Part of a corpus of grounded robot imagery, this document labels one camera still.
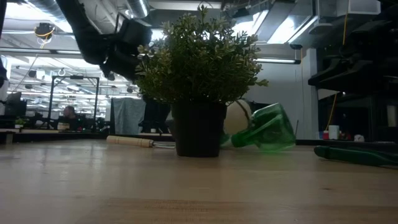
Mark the small background potted plant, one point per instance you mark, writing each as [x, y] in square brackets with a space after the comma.
[20, 122]

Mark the artificial green potted plant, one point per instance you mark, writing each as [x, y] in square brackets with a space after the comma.
[199, 62]

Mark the long ceiling light tube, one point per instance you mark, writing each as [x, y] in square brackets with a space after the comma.
[276, 61]

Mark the white cup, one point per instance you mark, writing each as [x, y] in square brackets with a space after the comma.
[333, 132]

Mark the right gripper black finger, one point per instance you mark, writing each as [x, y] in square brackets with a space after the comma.
[357, 67]
[348, 82]

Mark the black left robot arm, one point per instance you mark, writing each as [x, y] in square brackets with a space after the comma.
[82, 28]

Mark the person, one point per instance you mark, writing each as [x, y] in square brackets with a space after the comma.
[71, 116]

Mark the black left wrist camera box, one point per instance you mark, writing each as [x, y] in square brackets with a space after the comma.
[135, 32]

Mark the red can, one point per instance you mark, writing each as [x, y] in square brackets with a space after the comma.
[325, 135]

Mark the green plastic spray bottle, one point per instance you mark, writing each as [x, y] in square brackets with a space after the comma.
[267, 127]

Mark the black metal frame stand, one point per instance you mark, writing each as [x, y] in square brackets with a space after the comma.
[51, 102]

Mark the silver ventilation duct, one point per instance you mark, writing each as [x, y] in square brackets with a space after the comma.
[138, 7]

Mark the gray cloth partition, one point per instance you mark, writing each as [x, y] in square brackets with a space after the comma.
[129, 116]

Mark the dark computer monitor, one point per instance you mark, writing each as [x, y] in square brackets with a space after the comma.
[15, 107]

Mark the small white object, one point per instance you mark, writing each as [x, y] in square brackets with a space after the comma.
[359, 138]

